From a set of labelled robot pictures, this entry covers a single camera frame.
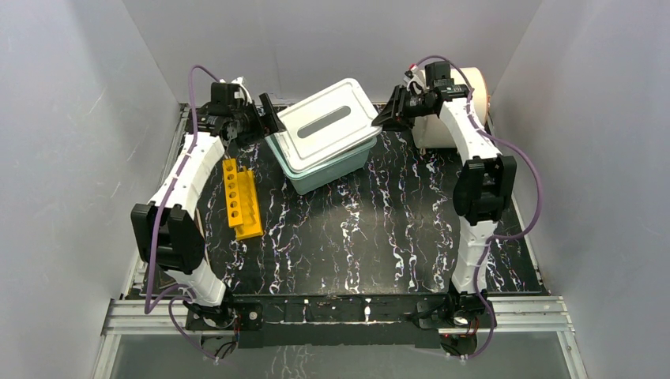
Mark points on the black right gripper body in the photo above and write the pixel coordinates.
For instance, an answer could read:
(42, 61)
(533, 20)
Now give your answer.
(415, 106)

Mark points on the aluminium rail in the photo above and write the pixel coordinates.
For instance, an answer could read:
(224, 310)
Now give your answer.
(260, 312)

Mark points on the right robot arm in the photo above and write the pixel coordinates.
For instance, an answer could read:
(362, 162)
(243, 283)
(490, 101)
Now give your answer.
(485, 184)

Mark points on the teal plastic bin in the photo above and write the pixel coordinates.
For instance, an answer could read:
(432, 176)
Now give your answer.
(324, 173)

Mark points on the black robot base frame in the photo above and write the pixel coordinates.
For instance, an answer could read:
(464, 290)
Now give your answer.
(451, 307)

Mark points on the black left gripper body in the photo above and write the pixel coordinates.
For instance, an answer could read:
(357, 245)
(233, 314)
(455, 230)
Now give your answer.
(260, 121)

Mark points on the white plastic lid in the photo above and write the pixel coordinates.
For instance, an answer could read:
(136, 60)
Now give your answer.
(326, 124)

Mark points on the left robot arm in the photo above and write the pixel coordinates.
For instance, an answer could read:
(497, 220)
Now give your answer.
(165, 228)

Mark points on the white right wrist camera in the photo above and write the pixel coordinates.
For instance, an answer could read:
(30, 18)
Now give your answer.
(414, 82)

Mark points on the yellow test tube rack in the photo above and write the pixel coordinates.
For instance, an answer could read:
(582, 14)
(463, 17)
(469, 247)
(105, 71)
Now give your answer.
(241, 197)

